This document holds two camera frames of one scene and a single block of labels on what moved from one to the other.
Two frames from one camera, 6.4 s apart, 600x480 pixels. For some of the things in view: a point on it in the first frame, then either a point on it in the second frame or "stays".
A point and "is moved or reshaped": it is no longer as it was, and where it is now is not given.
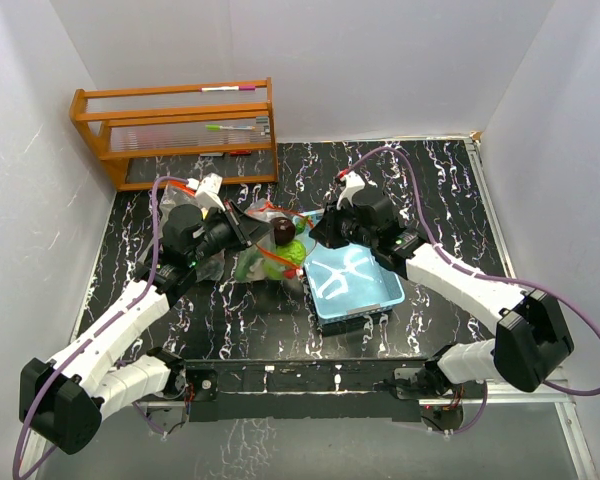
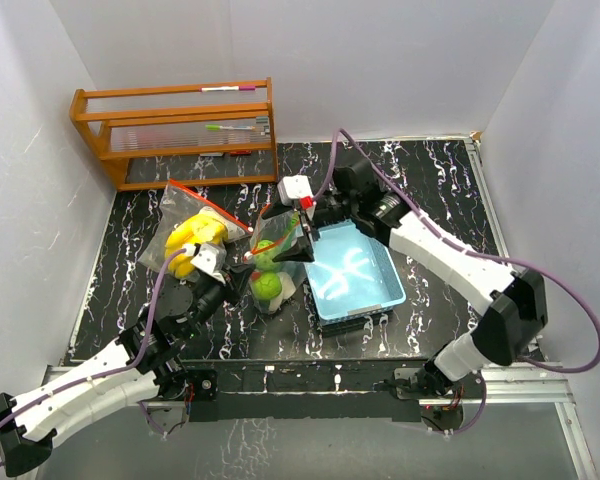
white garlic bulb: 257,271 -> 288,289
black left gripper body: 217,236 -> 210,296
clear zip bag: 283,253 is moved or reshaped
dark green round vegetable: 293,251 is moved or reshaped
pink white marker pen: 229,88 stays
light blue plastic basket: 346,279 stays
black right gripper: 325,231 -> 301,250
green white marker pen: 216,127 stays
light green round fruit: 273,269 -> 267,287
